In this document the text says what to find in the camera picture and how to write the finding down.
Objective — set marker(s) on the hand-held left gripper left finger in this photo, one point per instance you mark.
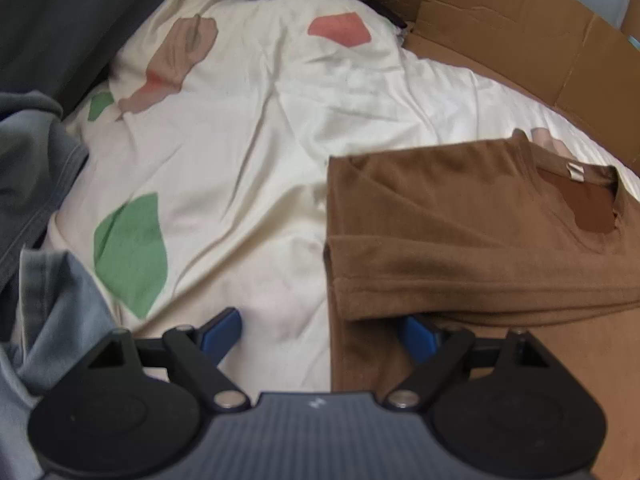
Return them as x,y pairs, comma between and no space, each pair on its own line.
223,334

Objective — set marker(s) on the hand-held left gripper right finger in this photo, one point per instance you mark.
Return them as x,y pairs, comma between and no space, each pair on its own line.
419,337

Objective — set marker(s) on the brown printed t-shirt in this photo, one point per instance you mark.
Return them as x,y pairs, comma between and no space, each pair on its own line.
450,240

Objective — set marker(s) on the light blue denim jeans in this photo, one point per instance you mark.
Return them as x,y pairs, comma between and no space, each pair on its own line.
55,310

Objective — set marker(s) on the cream bear print bed sheet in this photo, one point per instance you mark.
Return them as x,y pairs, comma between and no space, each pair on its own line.
250,135

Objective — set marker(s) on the grey-blue denim garment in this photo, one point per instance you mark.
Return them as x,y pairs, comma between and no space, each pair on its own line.
30,170

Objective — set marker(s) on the flattened brown cardboard sheet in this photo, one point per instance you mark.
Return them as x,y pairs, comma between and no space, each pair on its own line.
500,25

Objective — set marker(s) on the dark grey duvet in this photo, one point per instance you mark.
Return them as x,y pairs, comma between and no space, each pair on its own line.
75,15

